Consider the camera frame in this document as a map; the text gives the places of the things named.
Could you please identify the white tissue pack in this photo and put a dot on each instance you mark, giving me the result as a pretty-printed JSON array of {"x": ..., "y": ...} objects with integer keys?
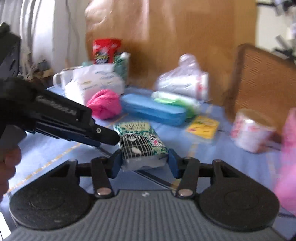
[{"x": 88, "y": 80}]

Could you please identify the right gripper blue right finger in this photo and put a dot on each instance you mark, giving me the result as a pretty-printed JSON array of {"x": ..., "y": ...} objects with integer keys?
[{"x": 175, "y": 163}]

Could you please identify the person's left hand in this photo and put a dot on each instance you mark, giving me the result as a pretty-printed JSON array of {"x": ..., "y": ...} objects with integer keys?
[{"x": 8, "y": 168}]

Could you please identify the blue striped tablecloth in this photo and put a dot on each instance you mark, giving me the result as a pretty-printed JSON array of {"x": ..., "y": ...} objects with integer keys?
[{"x": 76, "y": 201}]

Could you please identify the yellow card box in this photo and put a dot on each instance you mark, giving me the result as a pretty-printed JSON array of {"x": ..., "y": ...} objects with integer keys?
[{"x": 203, "y": 127}]

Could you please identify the red snack tin box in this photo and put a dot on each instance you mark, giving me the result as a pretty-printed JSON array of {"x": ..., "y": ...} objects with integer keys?
[{"x": 105, "y": 51}]

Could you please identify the blue pencil case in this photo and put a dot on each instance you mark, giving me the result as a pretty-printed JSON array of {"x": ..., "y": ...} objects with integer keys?
[{"x": 145, "y": 107}]

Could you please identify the green floral pocket tissue pack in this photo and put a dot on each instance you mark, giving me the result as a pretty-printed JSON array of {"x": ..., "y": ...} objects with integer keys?
[{"x": 141, "y": 146}]

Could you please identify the green patterned drink carton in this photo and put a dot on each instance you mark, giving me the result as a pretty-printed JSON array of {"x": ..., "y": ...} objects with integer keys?
[{"x": 122, "y": 65}]

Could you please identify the pink knitted soft cloth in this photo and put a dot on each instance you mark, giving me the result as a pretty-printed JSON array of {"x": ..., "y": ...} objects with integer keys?
[{"x": 105, "y": 104}]

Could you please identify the white enamel mug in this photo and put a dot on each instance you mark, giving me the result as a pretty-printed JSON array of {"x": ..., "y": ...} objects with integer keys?
[{"x": 62, "y": 78}]

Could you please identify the brown woven chair back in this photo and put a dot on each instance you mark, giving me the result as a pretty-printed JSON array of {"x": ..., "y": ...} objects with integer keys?
[{"x": 263, "y": 82}]

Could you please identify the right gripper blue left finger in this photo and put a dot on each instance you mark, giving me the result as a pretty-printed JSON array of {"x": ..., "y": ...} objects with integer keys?
[{"x": 114, "y": 164}]

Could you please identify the wooden laminate board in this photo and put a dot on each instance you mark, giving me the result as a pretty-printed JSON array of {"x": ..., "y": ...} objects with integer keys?
[{"x": 157, "y": 33}]

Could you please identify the pink macaron tin box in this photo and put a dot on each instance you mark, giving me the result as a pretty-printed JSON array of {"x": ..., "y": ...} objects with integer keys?
[{"x": 285, "y": 188}]

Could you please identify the white red food can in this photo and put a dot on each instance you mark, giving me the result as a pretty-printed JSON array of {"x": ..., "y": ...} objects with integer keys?
[{"x": 252, "y": 130}]

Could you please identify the plastic bag with paper cups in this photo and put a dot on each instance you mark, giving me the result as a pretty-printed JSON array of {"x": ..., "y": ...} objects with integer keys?
[{"x": 187, "y": 79}]

